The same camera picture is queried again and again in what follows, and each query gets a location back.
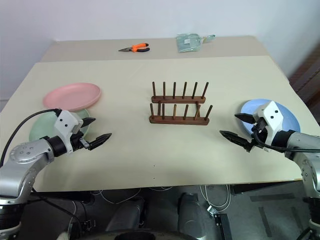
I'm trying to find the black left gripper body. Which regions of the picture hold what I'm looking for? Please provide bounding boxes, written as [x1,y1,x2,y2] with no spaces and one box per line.
[70,130,91,151]

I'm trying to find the orange handled pliers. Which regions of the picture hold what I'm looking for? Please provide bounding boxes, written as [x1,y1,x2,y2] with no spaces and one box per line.
[118,42,151,54]

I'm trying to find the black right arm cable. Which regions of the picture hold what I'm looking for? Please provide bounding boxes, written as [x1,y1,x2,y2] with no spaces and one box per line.
[250,132,320,152]

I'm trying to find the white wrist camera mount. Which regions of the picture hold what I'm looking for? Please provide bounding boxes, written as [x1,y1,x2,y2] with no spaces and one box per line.
[252,100,287,153]
[53,109,84,152]

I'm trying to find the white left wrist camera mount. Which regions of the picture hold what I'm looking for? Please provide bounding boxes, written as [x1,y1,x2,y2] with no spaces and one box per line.
[53,109,84,152]

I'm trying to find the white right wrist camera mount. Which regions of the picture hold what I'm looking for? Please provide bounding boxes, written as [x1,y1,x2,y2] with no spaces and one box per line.
[252,100,287,153]

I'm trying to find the dark rounded robot leg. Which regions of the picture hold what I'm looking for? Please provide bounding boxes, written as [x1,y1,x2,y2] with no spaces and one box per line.
[176,192,208,237]
[104,197,146,233]

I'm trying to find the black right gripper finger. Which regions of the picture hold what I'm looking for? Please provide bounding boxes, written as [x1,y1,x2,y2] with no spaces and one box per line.
[219,129,253,153]
[234,112,257,126]

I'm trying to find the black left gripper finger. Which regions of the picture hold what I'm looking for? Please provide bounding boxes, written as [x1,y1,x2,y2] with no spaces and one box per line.
[87,132,113,151]
[81,117,97,131]

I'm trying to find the green plate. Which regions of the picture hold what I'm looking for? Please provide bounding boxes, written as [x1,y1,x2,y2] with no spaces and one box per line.
[28,107,92,142]

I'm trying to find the white floor cable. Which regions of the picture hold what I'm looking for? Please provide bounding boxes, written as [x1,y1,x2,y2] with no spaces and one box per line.
[92,184,233,213]

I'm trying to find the wooden dish rack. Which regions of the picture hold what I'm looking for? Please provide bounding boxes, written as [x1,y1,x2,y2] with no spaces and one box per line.
[148,81,214,126]

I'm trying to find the dark rounded robot torso rim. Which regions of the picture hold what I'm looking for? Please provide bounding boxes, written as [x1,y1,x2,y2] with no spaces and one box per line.
[57,227,198,240]

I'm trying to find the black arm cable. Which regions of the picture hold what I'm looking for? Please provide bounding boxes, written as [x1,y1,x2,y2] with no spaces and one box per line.
[0,108,62,168]
[250,132,320,152]

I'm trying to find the black floor box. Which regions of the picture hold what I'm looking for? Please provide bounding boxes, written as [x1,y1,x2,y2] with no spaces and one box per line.
[212,212,233,240]

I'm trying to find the blue plate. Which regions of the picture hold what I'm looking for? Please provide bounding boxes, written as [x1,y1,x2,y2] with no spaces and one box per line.
[239,98,301,136]

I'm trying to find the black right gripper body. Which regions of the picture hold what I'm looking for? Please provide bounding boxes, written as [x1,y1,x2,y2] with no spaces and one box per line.
[248,116,269,152]

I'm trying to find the pink plate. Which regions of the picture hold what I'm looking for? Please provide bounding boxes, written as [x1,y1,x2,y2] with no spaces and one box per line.
[42,82,102,113]

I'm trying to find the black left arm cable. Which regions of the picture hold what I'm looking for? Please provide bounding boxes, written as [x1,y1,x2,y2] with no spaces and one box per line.
[0,108,62,168]

